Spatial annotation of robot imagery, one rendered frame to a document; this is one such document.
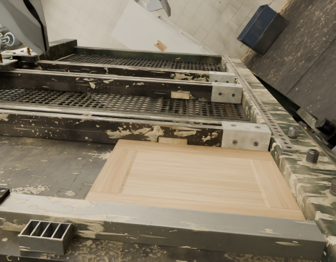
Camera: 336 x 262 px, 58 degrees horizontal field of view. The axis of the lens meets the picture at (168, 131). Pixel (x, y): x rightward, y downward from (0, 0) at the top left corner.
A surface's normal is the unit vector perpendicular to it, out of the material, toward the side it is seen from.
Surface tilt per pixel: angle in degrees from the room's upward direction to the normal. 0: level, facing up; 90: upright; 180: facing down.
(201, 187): 59
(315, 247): 90
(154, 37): 90
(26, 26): 136
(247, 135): 90
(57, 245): 89
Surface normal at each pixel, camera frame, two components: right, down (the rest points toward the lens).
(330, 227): 0.05, -0.92
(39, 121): -0.08, 0.37
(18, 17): 0.80, 0.26
